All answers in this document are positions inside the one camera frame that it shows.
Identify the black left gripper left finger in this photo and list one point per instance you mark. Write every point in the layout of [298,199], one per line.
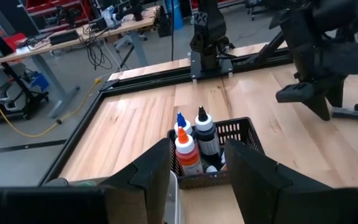
[141,193]

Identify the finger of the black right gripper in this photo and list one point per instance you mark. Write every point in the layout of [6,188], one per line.
[320,107]
[336,91]

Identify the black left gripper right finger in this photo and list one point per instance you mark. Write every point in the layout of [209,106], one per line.
[275,199]

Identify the light grey plastic bin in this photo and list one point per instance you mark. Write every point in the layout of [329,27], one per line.
[172,199]

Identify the red ink bottle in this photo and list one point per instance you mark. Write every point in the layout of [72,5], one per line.
[188,155]

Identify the black mesh basket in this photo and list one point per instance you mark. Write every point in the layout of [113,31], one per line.
[247,133]

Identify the blue ink bottle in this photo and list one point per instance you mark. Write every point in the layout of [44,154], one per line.
[183,124]

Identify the black ink bottle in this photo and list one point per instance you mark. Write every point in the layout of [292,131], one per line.
[207,137]

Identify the white-lid spice jar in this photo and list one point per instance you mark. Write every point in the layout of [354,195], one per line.
[56,182]

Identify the brown dropper bottle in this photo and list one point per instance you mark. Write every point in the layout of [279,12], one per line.
[353,114]

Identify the blue storage bin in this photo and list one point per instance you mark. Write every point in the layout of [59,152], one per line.
[39,81]

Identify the wooden workbench with grey legs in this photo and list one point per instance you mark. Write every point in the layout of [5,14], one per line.
[73,39]

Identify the rack of grey parts bins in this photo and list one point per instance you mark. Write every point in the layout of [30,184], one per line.
[8,90]

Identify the black power brick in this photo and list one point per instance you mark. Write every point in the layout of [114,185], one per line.
[63,37]

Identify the red tool cabinet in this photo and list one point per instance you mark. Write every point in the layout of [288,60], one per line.
[54,7]

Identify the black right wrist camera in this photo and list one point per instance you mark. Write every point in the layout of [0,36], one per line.
[350,59]

